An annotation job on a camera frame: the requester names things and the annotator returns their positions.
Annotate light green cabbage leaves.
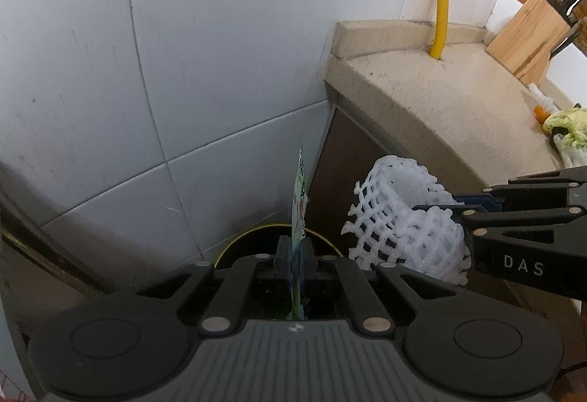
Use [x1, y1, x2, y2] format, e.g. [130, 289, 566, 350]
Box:
[542, 108, 587, 148]

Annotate white foam fruit net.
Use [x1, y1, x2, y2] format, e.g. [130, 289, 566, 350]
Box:
[341, 155, 471, 287]

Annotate green plastic snack bag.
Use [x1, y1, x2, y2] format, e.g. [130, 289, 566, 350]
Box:
[288, 145, 309, 322]

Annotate clear plastic bag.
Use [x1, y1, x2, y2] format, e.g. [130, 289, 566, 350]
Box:
[553, 134, 587, 169]

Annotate wooden knife block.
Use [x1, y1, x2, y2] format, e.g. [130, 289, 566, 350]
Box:
[485, 0, 571, 87]

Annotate wooden handled knife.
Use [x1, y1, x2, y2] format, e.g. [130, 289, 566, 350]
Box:
[569, 0, 587, 22]

